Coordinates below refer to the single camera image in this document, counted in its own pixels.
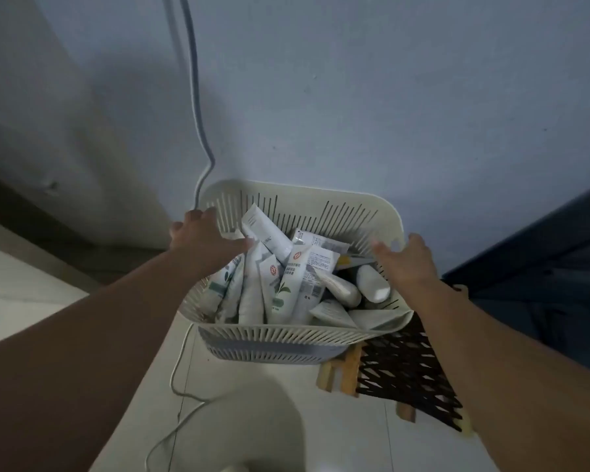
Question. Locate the pile of tubes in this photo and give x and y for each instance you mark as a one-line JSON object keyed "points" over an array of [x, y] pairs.
{"points": [[295, 285]]}

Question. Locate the person's left hand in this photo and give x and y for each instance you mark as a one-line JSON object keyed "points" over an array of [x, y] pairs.
{"points": [[201, 240]]}

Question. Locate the wooden black mesh rack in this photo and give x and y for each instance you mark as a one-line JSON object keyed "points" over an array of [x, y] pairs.
{"points": [[398, 368]]}

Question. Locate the person's left forearm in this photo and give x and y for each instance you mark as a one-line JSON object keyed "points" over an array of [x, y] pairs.
{"points": [[78, 363]]}

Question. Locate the cream slotted plastic basket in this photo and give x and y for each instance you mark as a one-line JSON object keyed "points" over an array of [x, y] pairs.
{"points": [[295, 190]]}

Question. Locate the person's right forearm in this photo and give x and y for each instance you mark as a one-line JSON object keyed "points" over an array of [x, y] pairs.
{"points": [[521, 388]]}

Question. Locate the dark grey shelf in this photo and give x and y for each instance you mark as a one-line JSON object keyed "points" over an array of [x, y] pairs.
{"points": [[546, 231]]}

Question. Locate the person's right hand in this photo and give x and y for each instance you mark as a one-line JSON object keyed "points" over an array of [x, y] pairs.
{"points": [[413, 262]]}

